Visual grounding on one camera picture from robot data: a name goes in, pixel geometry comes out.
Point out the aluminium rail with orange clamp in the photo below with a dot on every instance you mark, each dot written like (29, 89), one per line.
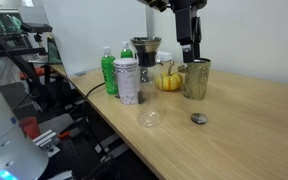
(49, 142)

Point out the green bottle near table edge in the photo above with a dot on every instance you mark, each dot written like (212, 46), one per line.
(108, 71)

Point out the small yellow pumpkin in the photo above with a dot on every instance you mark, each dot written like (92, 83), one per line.
(169, 80)

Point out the white clip-top canister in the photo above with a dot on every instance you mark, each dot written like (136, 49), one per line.
(125, 71)

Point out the black camera stand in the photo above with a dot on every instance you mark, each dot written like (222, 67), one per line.
(37, 91)

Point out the glass carafe with steel funnel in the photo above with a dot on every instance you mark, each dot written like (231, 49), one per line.
(149, 105)

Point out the red cup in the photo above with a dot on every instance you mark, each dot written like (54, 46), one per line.
(30, 126)

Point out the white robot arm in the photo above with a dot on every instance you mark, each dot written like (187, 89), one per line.
(188, 28)

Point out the green bottle nearer wall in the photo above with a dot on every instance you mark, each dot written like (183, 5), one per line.
(126, 52)

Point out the round silver lid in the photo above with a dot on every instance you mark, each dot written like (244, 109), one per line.
(199, 118)

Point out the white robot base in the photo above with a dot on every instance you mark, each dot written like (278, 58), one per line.
(20, 158)

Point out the gold metal cup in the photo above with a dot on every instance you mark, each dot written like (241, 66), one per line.
(196, 78)

